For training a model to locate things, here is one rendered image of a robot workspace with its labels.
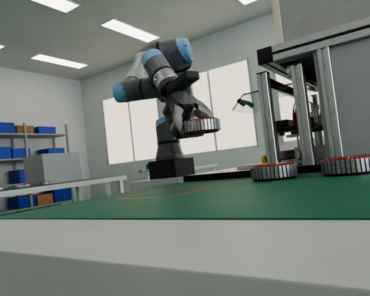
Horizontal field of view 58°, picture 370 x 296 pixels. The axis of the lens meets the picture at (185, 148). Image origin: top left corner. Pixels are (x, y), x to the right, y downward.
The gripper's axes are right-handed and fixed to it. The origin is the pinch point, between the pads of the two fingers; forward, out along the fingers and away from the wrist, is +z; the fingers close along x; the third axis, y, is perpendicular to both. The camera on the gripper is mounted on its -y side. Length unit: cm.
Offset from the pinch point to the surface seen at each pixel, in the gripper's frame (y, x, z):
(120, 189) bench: 269, -99, -149
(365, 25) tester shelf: -37.8, -28.5, 4.8
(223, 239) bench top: -34, 39, 42
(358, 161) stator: -22.1, -10.7, 32.1
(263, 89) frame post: -10.6, -19.6, -3.4
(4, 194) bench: 213, 27, -131
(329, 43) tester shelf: -30.4, -25.2, 1.8
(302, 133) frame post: -9.7, -22.0, 13.7
